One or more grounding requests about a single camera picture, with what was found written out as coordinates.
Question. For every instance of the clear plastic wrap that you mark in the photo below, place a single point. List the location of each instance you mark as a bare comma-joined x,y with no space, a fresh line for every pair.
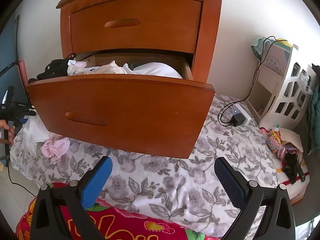
305,80

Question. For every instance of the pink plastic bag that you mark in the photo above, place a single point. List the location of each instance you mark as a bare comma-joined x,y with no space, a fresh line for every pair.
282,152

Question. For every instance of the pale cardboard box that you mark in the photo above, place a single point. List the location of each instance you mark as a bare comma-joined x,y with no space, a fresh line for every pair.
275,57

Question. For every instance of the green cloth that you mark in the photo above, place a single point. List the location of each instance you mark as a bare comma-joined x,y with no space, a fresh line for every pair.
257,47

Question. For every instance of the pink foam tube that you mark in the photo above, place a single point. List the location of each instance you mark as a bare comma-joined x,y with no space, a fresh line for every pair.
23,73

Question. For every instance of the black fuzzy toy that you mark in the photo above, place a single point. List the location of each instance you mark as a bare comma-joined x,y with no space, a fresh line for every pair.
290,167

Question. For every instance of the black charger plug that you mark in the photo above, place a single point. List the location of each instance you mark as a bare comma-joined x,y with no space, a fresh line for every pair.
237,120

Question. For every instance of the yellow item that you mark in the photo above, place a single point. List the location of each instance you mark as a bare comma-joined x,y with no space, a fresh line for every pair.
283,42

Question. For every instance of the white paper sheet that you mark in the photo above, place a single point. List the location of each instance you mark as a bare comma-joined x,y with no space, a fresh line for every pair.
291,136

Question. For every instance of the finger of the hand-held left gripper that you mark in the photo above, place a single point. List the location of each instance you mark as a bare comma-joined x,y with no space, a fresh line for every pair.
8,95

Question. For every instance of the white power strip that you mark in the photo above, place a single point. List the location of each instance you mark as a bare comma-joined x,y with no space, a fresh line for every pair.
245,113

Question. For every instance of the white lattice rack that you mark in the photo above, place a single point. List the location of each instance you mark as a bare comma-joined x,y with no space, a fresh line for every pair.
275,112

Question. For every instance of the teal jacket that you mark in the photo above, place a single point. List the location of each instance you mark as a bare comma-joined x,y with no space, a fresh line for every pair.
315,115

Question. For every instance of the wooden drawer with dent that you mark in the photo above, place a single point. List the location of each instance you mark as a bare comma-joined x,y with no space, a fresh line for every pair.
140,115

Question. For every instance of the person's left hand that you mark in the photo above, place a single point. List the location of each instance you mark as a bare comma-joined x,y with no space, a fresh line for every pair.
7,133

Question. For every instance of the plain wooden drawer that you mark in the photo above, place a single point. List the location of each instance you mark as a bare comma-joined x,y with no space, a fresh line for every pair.
162,27

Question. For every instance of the red floral quilt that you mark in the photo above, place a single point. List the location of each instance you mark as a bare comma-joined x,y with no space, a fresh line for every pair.
125,226

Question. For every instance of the white printed garment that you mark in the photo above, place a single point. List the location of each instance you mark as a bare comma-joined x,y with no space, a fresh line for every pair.
107,68

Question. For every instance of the black remote control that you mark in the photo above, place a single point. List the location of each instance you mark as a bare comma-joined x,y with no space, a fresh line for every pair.
301,172

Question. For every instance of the thin white garment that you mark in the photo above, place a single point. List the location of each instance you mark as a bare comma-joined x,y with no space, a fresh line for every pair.
32,132

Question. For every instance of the grey floral blanket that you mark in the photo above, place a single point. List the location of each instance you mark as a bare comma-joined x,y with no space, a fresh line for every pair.
180,180

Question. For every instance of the colourful cube toy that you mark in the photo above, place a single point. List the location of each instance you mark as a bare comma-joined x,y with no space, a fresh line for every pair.
273,142

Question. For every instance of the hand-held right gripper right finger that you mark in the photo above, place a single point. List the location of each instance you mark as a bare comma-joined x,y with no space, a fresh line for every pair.
230,182

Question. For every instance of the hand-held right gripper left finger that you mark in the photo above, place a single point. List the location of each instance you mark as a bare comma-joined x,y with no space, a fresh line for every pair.
96,182

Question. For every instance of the dark blue panel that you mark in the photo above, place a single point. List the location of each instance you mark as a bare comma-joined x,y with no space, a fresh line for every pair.
8,55

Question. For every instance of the black lace underwear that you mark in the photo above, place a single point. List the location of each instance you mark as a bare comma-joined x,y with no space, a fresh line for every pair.
55,68

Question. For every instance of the pale pink cloth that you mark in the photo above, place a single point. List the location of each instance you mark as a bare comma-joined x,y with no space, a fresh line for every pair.
57,147

